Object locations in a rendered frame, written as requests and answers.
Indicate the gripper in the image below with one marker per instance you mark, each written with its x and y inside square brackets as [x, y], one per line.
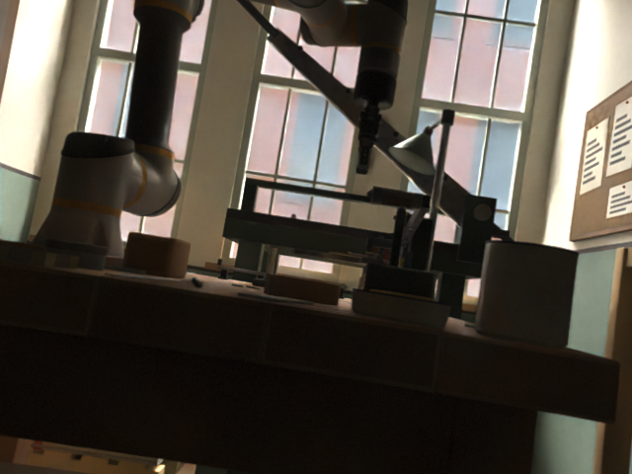
[377, 90]

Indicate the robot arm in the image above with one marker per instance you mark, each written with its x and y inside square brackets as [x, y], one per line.
[150, 74]

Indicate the long dark notcher lever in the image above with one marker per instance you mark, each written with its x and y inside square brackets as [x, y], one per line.
[326, 81]

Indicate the dark corner notcher body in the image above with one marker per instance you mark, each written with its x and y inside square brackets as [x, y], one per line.
[306, 231]

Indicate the shallow white tray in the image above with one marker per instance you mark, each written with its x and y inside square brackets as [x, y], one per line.
[400, 309]

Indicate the grey cone desk lamp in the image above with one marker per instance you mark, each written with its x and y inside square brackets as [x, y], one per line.
[414, 148]

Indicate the tall paned window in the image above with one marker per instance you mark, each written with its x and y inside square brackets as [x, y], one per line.
[291, 133]
[474, 64]
[113, 94]

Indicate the flat brown cardboard block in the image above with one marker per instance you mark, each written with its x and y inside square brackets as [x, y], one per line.
[302, 289]

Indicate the white cylindrical tub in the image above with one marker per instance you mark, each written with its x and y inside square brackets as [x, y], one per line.
[526, 291]

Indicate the small dark pen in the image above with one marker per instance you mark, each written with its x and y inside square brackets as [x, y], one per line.
[197, 283]

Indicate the cork notice board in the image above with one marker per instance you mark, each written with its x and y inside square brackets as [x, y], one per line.
[602, 168]

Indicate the brown cardboard box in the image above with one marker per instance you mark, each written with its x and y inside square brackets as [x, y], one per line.
[157, 254]

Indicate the wooden workbench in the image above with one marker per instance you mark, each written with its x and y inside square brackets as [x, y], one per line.
[276, 375]

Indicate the brown wooden door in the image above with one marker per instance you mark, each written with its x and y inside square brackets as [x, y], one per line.
[621, 355]

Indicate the grey base plate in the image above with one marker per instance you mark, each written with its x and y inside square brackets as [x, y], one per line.
[79, 254]

